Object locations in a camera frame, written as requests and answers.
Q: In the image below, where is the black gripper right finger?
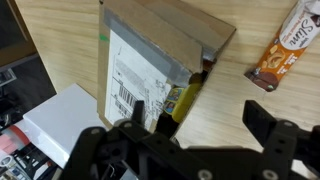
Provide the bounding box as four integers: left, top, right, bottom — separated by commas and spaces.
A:
242, 99, 320, 180

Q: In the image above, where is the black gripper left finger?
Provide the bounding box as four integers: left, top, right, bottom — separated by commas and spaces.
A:
59, 99, 201, 180

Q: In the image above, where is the brown cardboard shipping box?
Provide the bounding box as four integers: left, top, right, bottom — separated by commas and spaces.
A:
96, 0, 237, 135

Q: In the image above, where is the yellow toy block with stickers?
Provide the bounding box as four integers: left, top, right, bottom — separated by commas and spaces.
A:
163, 83, 203, 124

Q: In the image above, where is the white drawer unit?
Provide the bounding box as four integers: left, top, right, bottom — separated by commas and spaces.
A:
23, 83, 109, 169

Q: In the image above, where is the white mug with red band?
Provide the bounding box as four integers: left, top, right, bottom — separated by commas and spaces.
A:
6, 124, 33, 148

